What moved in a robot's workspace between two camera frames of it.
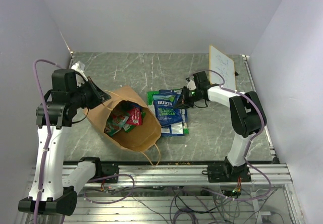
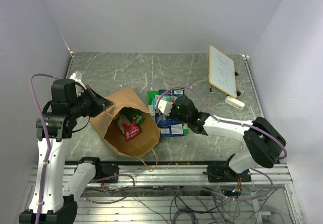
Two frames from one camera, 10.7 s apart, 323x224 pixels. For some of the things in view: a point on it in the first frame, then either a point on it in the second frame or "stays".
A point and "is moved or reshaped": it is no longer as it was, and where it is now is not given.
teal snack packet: [114, 123] → [171, 98]
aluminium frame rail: [185, 175] stays
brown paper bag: [140, 138] is moved or reshaped
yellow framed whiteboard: [221, 63] stays
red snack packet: [135, 116] → [131, 130]
